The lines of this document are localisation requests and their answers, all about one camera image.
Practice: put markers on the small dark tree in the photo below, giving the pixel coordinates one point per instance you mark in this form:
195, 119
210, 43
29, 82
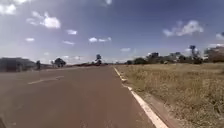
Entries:
38, 64

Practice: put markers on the row of trees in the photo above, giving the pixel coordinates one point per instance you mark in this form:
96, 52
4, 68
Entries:
153, 58

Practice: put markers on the tall dark tree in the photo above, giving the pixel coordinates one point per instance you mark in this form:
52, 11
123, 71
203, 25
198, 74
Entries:
98, 59

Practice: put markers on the long dark low building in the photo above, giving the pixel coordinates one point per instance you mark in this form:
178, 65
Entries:
15, 64

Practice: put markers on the broad dark tree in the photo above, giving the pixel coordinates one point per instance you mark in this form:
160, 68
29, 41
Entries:
60, 62

